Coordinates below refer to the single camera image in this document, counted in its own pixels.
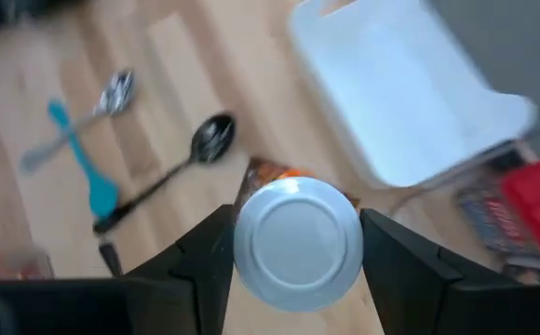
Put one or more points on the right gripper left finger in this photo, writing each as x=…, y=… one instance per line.
x=88, y=307

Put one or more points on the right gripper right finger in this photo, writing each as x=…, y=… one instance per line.
x=461, y=312

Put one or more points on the clear plastic bin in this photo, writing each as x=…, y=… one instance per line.
x=28, y=263
x=484, y=159

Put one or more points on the white-lidded spice jar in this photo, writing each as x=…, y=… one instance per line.
x=298, y=244

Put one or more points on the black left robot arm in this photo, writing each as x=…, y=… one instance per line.
x=9, y=11

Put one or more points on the short black stick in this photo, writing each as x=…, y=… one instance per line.
x=110, y=258

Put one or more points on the teal plastic spatula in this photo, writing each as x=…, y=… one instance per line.
x=100, y=193

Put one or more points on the black spoon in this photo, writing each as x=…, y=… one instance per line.
x=211, y=139

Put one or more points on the white plastic bin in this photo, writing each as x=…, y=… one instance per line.
x=400, y=93

